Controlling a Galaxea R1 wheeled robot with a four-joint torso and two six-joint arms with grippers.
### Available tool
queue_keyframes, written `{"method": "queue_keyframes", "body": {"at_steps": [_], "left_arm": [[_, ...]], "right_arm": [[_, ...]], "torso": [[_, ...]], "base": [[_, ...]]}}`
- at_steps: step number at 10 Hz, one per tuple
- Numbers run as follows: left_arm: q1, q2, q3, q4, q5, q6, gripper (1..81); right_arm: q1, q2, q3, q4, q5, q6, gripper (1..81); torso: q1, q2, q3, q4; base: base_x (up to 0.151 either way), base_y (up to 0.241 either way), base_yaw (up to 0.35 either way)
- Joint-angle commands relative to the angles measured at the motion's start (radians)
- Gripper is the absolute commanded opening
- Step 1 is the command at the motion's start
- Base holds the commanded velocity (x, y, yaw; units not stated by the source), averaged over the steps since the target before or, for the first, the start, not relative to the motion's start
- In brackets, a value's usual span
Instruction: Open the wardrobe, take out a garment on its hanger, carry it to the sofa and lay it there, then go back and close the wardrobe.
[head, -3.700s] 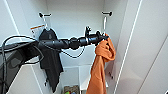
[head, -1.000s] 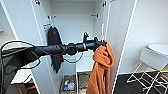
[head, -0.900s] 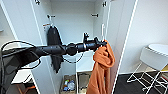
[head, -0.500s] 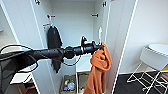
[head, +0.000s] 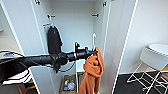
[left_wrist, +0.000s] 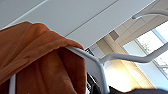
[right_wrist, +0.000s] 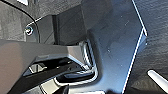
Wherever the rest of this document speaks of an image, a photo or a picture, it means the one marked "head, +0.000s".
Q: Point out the white plastic clothes hanger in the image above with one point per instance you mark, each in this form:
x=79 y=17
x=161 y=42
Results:
x=47 y=25
x=94 y=40

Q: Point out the orange hooded sweatshirt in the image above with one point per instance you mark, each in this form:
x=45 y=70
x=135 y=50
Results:
x=90 y=73

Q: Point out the white wardrobe door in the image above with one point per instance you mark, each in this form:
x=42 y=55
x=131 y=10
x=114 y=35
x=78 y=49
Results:
x=116 y=43
x=23 y=30

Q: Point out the white wardrobe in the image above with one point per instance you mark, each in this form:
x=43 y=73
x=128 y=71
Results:
x=73 y=26

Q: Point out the black hanging garment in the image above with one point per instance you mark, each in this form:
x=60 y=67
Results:
x=54 y=40

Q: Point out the brown cardboard box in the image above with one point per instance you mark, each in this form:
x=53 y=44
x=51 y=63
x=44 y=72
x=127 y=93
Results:
x=62 y=84

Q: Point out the small metal wardrobe fitting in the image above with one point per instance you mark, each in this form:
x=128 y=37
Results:
x=104 y=4
x=37 y=2

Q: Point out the white flat board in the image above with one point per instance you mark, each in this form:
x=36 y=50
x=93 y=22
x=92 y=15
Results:
x=23 y=78

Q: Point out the white round table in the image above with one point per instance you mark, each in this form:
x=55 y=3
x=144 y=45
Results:
x=160 y=48

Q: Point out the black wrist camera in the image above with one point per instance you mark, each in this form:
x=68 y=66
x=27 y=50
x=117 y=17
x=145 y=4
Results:
x=77 y=46

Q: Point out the dark wardrobe rail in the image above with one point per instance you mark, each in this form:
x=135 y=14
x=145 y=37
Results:
x=51 y=16

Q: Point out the orange metal frame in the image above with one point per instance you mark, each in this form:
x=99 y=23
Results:
x=30 y=88

